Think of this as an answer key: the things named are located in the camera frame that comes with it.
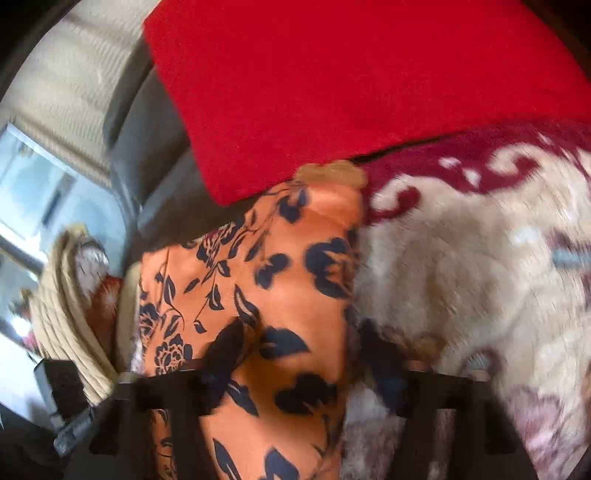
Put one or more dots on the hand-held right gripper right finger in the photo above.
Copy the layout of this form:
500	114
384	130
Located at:
383	369

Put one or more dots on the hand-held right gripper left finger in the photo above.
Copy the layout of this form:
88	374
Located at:
224	355

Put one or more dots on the orange floral blouse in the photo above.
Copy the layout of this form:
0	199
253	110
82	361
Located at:
286	286

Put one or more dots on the orange patterned cushion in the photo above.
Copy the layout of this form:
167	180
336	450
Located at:
104	300

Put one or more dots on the floral plush blanket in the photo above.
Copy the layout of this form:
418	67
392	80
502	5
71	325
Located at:
461	258

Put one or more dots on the dark leather sofa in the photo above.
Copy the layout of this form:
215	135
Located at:
152	152

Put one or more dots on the red folded cloth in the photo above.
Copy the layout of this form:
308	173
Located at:
346	83

